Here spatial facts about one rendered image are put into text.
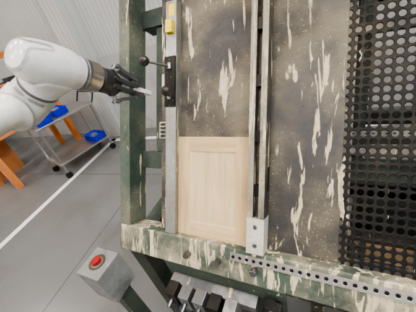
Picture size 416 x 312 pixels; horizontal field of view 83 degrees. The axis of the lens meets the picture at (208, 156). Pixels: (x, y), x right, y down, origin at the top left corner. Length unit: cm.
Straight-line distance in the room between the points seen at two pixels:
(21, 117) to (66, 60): 18
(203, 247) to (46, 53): 79
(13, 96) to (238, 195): 72
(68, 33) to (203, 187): 359
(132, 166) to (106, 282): 47
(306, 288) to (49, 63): 96
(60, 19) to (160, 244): 363
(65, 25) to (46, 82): 353
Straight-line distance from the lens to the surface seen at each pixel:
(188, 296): 105
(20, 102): 74
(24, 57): 67
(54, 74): 68
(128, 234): 121
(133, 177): 115
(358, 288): 91
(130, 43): 121
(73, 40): 420
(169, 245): 107
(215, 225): 97
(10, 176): 445
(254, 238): 87
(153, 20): 127
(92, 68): 75
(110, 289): 112
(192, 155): 96
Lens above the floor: 168
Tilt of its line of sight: 33 degrees down
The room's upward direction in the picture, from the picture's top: 16 degrees counter-clockwise
